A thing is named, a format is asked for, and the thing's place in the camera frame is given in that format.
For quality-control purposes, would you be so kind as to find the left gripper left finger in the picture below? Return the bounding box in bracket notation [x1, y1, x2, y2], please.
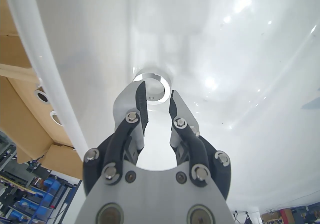
[83, 81, 150, 197]

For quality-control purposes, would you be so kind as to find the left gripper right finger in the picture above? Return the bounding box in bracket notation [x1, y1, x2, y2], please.
[168, 90, 231, 199]

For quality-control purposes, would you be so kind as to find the deep clear plastic tray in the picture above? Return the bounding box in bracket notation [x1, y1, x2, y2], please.
[0, 0, 320, 213]

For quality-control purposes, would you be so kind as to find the shallow cardboard box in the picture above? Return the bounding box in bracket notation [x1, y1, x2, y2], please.
[0, 0, 83, 180]

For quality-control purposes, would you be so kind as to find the rack with blue bins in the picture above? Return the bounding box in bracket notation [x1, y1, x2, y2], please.
[0, 130, 83, 224]

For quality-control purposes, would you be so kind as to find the silver metal ring with screw hole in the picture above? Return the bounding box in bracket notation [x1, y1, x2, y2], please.
[132, 67, 173, 105]

